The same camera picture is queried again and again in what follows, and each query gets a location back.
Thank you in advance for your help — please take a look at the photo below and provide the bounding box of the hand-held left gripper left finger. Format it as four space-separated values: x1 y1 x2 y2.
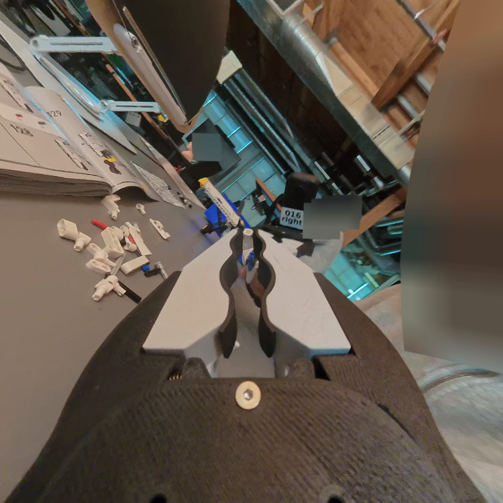
143 229 242 379

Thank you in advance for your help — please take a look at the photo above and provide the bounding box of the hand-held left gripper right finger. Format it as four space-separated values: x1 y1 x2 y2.
253 229 351 370

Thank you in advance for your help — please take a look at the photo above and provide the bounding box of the white lego arm assembly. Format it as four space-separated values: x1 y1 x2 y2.
241 229 257 284

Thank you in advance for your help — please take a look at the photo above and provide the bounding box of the yellow white lego crane model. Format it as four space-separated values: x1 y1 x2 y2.
198 178 246 236

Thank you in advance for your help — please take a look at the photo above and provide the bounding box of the pile of white lego pieces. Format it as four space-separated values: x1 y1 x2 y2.
57 218 170 303

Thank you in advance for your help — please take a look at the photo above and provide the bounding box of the lego sticker sheet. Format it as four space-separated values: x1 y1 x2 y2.
131 161 185 208

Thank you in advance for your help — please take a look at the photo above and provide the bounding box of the white angled lego beam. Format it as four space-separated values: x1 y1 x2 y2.
101 194 121 220

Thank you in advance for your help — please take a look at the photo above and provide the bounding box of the open lego instruction booklet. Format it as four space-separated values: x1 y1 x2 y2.
0 65 158 201

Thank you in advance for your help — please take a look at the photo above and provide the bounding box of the person's grey hoodie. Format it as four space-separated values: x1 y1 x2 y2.
352 291 503 503

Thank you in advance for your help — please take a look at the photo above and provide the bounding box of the black computer monitor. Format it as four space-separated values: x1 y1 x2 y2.
84 0 230 132

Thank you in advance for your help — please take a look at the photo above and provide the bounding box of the silver ventilation duct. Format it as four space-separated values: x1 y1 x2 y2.
240 0 413 185

